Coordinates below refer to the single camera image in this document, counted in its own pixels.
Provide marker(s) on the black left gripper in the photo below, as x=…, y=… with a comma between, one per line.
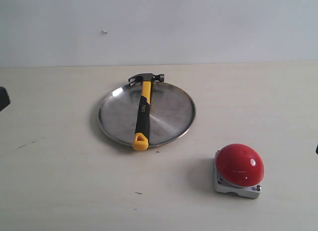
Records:
x=4, y=98

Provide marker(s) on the yellow black claw hammer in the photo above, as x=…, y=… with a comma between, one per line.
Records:
x=142, y=129

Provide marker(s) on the red dome push button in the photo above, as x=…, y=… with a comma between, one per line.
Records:
x=238, y=169

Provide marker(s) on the round stainless steel plate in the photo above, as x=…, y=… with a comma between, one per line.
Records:
x=172, y=112

